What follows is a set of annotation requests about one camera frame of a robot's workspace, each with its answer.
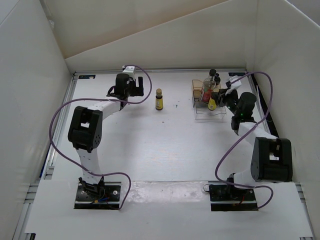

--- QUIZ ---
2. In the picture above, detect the tall clear chili bottle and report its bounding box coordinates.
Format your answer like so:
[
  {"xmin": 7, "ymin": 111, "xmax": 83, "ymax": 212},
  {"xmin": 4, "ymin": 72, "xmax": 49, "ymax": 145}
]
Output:
[{"xmin": 200, "ymin": 69, "xmax": 217, "ymax": 104}]

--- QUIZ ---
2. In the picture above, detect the small yellow-label bottle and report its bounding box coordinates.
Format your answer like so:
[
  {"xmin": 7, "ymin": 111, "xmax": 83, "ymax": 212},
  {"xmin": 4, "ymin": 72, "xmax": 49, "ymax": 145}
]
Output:
[
  {"xmin": 155, "ymin": 88, "xmax": 164, "ymax": 111},
  {"xmin": 207, "ymin": 97, "xmax": 217, "ymax": 111}
]

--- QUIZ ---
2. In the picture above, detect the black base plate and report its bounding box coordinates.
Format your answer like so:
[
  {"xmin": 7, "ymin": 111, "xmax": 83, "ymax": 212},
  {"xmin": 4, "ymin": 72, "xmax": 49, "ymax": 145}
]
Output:
[
  {"xmin": 202, "ymin": 181, "xmax": 258, "ymax": 212},
  {"xmin": 73, "ymin": 182, "xmax": 121, "ymax": 210}
]

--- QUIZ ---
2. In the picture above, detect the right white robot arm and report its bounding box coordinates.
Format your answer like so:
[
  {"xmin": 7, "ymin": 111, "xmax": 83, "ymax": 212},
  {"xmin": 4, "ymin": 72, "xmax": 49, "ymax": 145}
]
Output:
[{"xmin": 211, "ymin": 89, "xmax": 293, "ymax": 200}]

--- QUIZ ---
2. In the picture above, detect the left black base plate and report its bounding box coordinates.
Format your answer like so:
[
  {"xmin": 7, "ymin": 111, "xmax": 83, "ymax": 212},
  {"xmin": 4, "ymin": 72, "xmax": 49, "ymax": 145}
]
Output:
[{"xmin": 73, "ymin": 182, "xmax": 121, "ymax": 210}]

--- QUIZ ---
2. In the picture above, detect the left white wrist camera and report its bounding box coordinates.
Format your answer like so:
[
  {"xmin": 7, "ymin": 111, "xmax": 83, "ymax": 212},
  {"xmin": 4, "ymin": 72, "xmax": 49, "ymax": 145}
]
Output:
[{"xmin": 122, "ymin": 65, "xmax": 136, "ymax": 79}]

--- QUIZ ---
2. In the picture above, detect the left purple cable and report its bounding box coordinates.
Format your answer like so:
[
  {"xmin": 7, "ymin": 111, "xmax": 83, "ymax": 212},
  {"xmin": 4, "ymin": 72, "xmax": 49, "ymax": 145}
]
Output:
[{"xmin": 49, "ymin": 65, "xmax": 153, "ymax": 210}]

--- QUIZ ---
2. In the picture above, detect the tiered clear condiment rack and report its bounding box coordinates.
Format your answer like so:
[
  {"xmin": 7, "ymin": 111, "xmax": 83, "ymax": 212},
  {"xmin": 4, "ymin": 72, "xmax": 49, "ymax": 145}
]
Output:
[{"xmin": 191, "ymin": 79, "xmax": 227, "ymax": 122}]

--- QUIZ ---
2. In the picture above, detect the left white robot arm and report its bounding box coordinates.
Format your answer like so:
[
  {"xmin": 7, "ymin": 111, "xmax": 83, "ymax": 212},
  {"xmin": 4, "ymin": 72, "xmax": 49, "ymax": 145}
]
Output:
[{"xmin": 67, "ymin": 73, "xmax": 144, "ymax": 200}]

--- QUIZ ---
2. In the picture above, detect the white powder jar black cap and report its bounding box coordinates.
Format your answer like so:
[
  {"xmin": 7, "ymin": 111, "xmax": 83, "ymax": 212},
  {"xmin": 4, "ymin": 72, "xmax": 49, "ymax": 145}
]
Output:
[{"xmin": 214, "ymin": 73, "xmax": 221, "ymax": 89}]

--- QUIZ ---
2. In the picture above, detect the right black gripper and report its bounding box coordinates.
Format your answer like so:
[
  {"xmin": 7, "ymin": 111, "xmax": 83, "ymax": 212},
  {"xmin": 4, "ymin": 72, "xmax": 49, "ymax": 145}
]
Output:
[{"xmin": 211, "ymin": 88, "xmax": 240, "ymax": 117}]

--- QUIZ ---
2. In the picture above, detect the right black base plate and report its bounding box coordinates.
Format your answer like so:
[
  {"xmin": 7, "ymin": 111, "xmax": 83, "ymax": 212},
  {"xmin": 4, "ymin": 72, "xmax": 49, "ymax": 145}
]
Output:
[{"xmin": 202, "ymin": 181, "xmax": 258, "ymax": 212}]

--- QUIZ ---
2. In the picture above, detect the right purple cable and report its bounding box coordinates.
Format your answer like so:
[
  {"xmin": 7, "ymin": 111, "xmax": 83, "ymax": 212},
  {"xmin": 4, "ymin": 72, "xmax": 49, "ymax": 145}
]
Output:
[{"xmin": 214, "ymin": 71, "xmax": 274, "ymax": 210}]

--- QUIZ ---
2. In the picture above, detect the purple cable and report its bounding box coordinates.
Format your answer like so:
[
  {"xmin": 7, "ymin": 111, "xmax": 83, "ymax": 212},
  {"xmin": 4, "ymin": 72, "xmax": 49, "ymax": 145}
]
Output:
[
  {"xmin": 49, "ymin": 65, "xmax": 153, "ymax": 210},
  {"xmin": 214, "ymin": 71, "xmax": 274, "ymax": 210}
]

